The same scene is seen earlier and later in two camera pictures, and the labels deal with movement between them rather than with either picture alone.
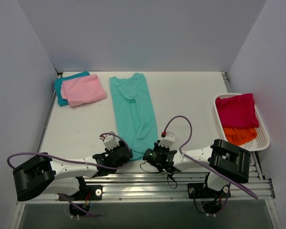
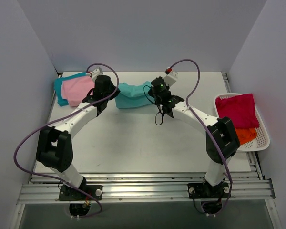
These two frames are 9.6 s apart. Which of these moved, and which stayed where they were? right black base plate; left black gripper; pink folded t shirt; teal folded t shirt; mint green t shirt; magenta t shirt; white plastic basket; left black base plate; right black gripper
Moved: mint green t shirt; right black gripper; left black gripper
Stayed: magenta t shirt; pink folded t shirt; left black base plate; right black base plate; teal folded t shirt; white plastic basket
